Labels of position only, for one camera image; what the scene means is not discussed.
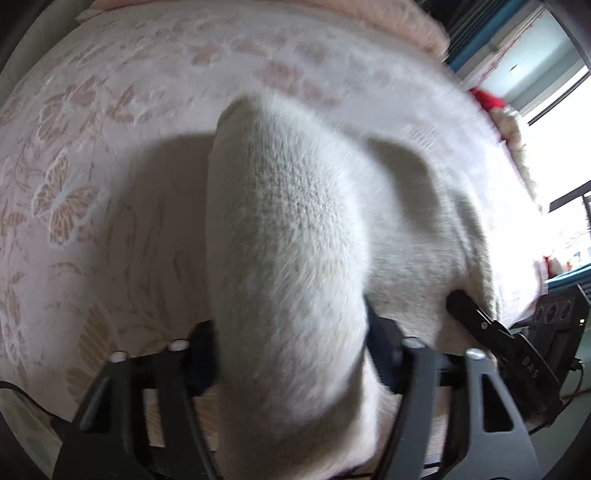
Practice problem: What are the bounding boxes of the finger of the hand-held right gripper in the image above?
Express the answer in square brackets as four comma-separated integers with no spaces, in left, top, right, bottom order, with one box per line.
[445,289,514,357]

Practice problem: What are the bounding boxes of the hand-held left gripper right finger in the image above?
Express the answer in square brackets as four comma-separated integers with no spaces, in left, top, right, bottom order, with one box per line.
[362,295,542,480]

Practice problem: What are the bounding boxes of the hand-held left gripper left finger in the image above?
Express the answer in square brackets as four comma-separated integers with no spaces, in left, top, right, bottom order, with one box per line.
[53,320,223,480]

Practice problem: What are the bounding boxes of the cream knit sweater black hearts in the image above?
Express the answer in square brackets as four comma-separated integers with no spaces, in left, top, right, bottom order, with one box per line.
[205,90,500,480]

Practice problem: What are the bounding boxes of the crumpled cream blanket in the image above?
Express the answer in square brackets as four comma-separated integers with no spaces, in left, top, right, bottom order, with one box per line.
[489,106,539,208]

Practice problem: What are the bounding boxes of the window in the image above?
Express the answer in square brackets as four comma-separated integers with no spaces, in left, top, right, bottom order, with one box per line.
[519,62,591,278]

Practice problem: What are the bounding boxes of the plain red cloth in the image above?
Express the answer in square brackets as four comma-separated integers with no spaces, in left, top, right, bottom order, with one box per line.
[468,88,507,114]

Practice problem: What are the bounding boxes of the pink floral butterfly bedspread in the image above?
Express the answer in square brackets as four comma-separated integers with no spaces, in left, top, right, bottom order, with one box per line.
[0,0,550,444]

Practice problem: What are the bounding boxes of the grey blue curtain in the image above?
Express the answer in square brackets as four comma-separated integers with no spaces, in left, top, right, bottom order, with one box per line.
[441,0,546,88]

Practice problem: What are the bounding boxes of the pink duvet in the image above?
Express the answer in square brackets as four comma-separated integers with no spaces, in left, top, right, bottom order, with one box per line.
[88,0,452,63]

